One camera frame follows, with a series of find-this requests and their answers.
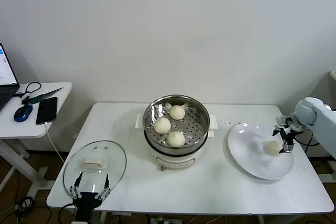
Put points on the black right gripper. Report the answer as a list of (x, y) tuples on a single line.
[(288, 134)]

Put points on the white steamed baozi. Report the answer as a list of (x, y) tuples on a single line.
[(175, 139), (272, 148), (162, 125), (177, 112)]

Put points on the white round plate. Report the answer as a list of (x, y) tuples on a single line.
[(249, 155)]

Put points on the small white device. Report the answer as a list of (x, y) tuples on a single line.
[(333, 75)]

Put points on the white floor power strip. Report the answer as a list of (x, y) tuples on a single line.
[(165, 220)]

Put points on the black laptop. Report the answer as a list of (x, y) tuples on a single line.
[(6, 77)]

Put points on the black smartphone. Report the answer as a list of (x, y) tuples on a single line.
[(47, 110)]

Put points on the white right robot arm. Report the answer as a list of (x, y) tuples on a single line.
[(323, 119)]

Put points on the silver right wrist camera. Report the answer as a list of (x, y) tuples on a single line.
[(283, 121)]

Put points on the white side table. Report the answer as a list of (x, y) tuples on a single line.
[(26, 129)]

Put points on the white electric cooker base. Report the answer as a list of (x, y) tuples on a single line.
[(176, 159)]

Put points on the stainless steel steamer basket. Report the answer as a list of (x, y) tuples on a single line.
[(203, 129)]

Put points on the round glass pot lid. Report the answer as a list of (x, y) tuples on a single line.
[(115, 153)]

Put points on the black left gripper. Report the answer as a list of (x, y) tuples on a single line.
[(86, 205)]

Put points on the blue computer mouse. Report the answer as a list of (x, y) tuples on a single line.
[(23, 113)]

